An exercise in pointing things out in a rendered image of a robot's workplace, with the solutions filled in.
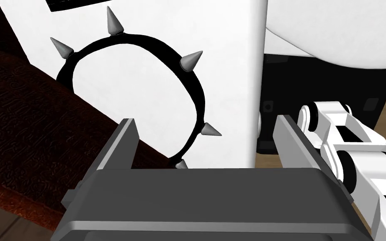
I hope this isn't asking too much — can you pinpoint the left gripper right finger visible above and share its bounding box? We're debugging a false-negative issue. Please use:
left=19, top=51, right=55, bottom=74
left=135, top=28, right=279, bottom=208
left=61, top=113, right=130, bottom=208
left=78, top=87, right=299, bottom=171
left=273, top=114, right=343, bottom=184

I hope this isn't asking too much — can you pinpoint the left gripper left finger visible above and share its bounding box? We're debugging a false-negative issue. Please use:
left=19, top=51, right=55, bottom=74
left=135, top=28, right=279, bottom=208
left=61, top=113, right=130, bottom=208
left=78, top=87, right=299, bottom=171
left=93, top=118, right=140, bottom=172

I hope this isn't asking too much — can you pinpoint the brown textured table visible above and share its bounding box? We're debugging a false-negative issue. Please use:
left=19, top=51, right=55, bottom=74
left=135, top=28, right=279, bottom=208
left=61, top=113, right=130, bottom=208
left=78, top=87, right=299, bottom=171
left=0, top=50, right=175, bottom=232

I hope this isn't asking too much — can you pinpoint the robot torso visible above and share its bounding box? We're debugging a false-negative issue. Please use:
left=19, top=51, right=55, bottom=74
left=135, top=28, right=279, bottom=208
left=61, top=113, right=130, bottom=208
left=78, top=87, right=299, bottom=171
left=0, top=0, right=386, bottom=169

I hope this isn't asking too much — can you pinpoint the black spiked collar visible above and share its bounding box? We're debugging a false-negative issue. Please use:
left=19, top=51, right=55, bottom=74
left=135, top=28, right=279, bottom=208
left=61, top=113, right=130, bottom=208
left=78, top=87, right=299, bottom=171
left=50, top=5, right=223, bottom=169

